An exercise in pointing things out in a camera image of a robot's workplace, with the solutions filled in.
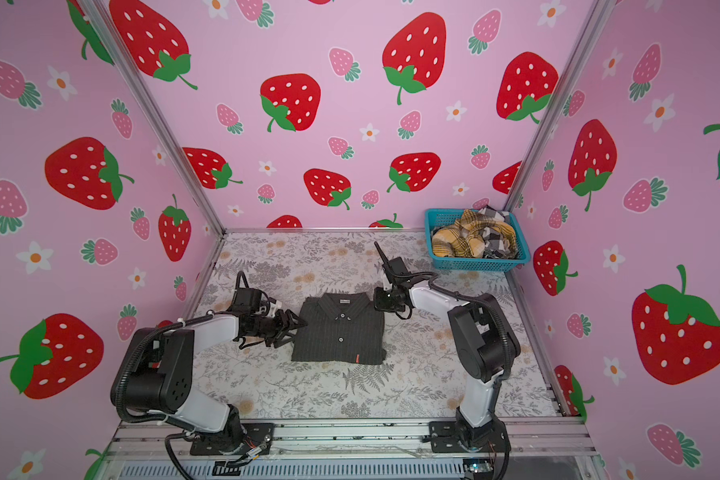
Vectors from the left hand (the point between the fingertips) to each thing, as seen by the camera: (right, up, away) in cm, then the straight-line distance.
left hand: (302, 328), depth 91 cm
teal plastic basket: (+48, +38, +24) cm, 66 cm away
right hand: (+22, +7, +4) cm, 24 cm away
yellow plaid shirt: (+56, +29, +14) cm, 64 cm away
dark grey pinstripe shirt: (+13, 0, 0) cm, 13 cm away
